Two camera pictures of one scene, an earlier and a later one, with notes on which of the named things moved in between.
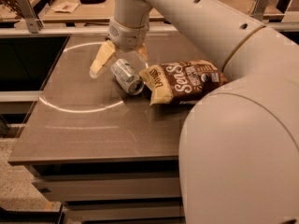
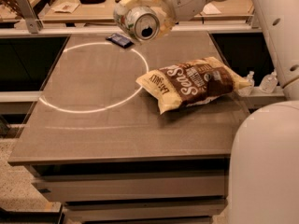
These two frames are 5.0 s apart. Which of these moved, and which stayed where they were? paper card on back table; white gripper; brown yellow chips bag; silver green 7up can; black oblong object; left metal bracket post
Moved: white gripper; silver green 7up can
Stayed: left metal bracket post; black oblong object; paper card on back table; brown yellow chips bag
